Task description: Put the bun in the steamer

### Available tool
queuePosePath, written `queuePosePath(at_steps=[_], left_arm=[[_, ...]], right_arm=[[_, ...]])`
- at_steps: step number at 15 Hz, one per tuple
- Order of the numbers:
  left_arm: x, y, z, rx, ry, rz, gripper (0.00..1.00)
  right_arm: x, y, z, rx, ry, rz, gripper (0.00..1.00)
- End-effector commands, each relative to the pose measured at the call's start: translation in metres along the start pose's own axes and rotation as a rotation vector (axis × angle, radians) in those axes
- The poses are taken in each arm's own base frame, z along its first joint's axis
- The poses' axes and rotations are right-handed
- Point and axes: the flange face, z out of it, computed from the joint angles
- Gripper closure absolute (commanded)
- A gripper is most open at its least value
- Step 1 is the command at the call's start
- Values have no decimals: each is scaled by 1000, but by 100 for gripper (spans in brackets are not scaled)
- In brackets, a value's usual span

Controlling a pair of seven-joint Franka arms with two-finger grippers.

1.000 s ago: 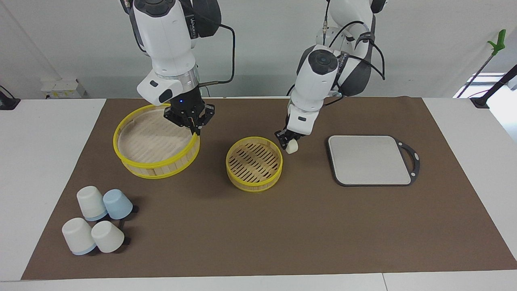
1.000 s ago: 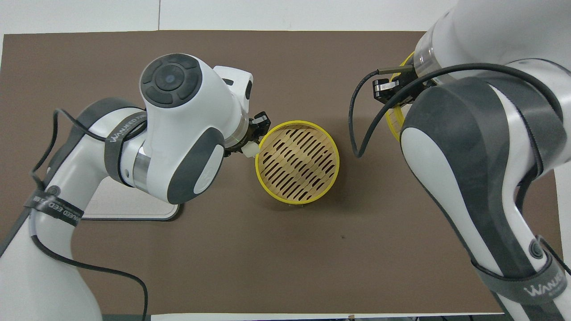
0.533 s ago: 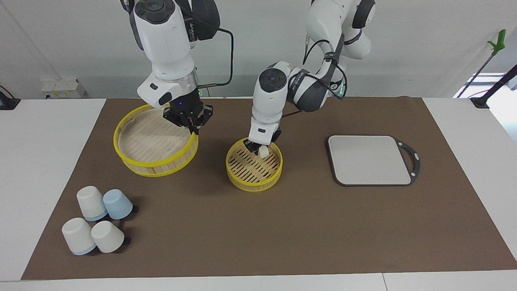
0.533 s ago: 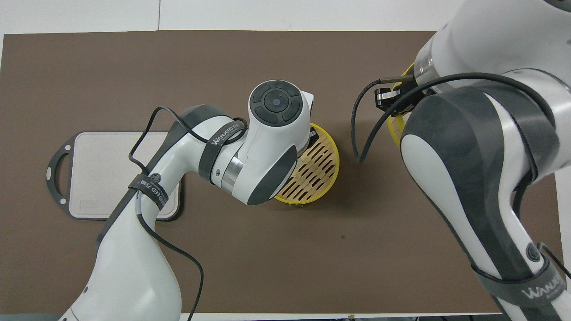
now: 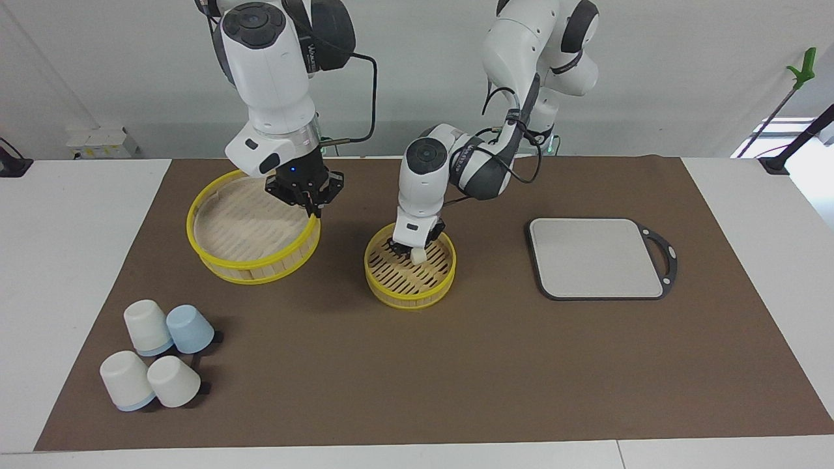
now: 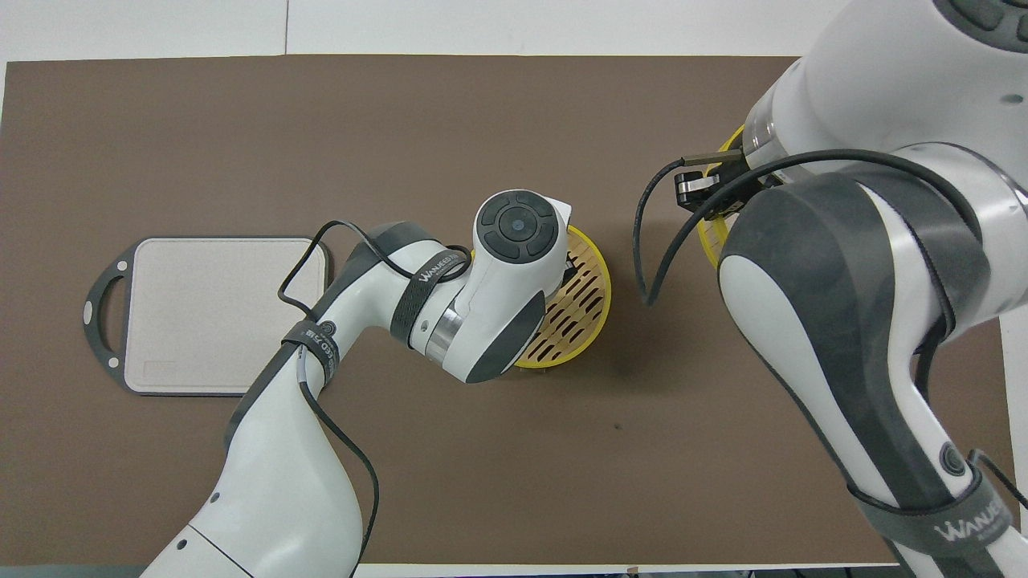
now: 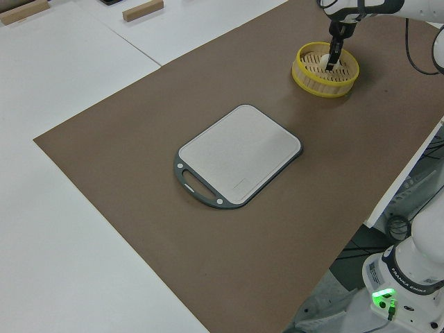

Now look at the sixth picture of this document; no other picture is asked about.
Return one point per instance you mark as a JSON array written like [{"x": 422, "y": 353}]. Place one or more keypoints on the grey cutting board black rim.
[{"x": 209, "y": 321}]

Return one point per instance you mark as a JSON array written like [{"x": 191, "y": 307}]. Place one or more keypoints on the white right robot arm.
[{"x": 843, "y": 265}]

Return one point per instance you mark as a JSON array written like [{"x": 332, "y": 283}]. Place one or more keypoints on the yellow bamboo steamer tier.
[
  {"x": 708, "y": 237},
  {"x": 578, "y": 313}
]

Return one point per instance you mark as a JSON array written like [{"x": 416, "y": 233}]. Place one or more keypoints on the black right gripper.
[{"x": 697, "y": 189}]

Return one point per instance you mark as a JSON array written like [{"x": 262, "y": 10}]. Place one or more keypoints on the brown table mat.
[{"x": 401, "y": 144}]

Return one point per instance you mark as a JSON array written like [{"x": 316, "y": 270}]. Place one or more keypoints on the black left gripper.
[{"x": 575, "y": 266}]

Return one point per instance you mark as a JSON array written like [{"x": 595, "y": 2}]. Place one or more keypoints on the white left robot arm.
[{"x": 281, "y": 482}]

